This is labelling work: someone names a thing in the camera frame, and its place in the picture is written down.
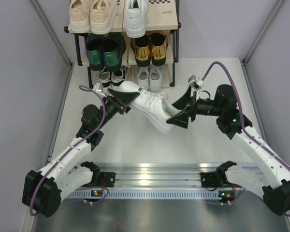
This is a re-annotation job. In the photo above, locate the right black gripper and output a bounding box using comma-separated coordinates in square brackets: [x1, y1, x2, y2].
[166, 86, 224, 129]

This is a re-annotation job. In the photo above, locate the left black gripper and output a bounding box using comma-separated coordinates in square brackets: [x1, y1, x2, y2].
[95, 88, 139, 130]

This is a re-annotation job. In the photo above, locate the black white sneaker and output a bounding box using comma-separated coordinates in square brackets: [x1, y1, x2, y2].
[111, 66, 129, 87]
[97, 68, 112, 88]

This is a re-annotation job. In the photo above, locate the white chunky sneaker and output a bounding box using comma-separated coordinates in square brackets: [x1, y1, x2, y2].
[119, 81, 180, 133]
[125, 0, 149, 38]

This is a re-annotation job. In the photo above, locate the green pointed shoe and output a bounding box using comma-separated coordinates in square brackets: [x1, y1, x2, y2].
[86, 33, 104, 71]
[103, 32, 126, 73]

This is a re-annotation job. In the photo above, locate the gold loafer one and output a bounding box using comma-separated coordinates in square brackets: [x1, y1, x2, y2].
[150, 32, 169, 66]
[130, 34, 151, 67]

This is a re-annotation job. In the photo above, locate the beige sneaker one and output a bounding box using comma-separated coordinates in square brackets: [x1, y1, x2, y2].
[89, 0, 117, 35]
[69, 0, 92, 33]

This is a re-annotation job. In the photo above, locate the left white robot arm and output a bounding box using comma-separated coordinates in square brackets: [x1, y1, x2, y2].
[22, 86, 140, 218]

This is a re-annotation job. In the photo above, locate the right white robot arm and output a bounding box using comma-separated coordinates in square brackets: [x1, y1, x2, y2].
[167, 84, 290, 216]

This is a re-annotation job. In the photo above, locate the beige black-framed shoe shelf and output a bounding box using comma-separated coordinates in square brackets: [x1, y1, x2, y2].
[64, 0, 181, 88]

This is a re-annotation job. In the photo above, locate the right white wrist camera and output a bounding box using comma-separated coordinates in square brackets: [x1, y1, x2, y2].
[188, 75, 203, 91]

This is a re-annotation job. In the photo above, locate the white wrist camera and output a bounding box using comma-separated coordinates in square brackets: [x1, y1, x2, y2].
[93, 82, 107, 96]
[188, 75, 203, 91]

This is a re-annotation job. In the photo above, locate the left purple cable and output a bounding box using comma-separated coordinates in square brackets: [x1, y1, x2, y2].
[29, 84, 111, 216]

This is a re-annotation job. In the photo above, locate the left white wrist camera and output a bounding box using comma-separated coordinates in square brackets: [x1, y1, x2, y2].
[93, 82, 107, 96]

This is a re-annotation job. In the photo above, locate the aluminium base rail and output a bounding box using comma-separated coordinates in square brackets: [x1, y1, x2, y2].
[48, 162, 290, 190]

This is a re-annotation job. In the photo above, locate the perforated grey cable duct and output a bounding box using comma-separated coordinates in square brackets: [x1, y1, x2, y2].
[62, 188, 244, 200]

